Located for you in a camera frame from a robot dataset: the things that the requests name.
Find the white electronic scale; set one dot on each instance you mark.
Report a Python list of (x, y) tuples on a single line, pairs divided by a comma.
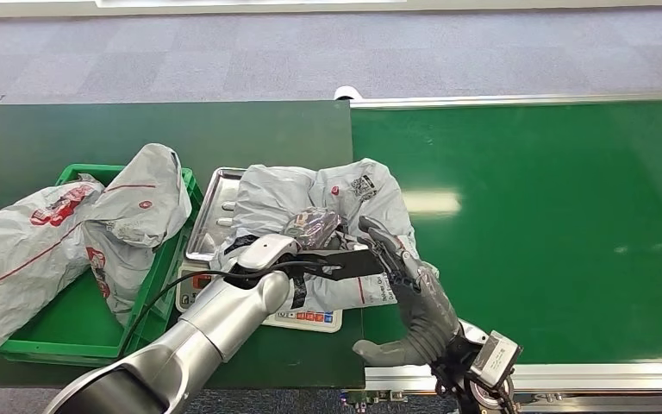
[(314, 320)]

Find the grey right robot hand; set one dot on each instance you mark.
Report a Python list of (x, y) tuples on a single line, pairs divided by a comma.
[(422, 303)]

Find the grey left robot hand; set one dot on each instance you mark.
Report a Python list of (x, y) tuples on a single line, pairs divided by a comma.
[(314, 225)]

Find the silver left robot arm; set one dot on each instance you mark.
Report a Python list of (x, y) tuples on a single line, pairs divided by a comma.
[(222, 320)]

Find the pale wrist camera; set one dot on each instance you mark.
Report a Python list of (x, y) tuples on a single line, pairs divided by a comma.
[(268, 251), (496, 354)]

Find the green circuit board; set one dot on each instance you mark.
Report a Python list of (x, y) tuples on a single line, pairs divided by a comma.
[(374, 397)]

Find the grey courier bag red logo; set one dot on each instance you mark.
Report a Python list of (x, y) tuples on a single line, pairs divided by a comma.
[(17, 257)]

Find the green conveyor belt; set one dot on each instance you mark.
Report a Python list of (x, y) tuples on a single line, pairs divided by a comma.
[(536, 228)]

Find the steel scale tray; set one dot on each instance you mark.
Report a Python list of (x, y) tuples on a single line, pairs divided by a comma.
[(211, 217)]

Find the white conveyor roller end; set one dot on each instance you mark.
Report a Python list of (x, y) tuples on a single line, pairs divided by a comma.
[(345, 92)]

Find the green plastic basket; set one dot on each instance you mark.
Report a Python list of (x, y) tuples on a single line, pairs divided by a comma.
[(68, 326)]

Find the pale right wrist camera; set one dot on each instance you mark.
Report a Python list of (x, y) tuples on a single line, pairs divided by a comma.
[(496, 354)]

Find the grey courier bag red dot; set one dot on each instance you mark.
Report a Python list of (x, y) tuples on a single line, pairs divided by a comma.
[(137, 194)]

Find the grey courier bag black print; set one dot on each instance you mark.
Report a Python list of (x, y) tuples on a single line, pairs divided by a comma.
[(285, 194)]

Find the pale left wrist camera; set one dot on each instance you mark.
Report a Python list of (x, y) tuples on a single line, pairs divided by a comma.
[(268, 251)]

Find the silver conveyor side rail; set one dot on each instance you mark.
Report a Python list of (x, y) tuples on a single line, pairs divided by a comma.
[(508, 100), (593, 377)]

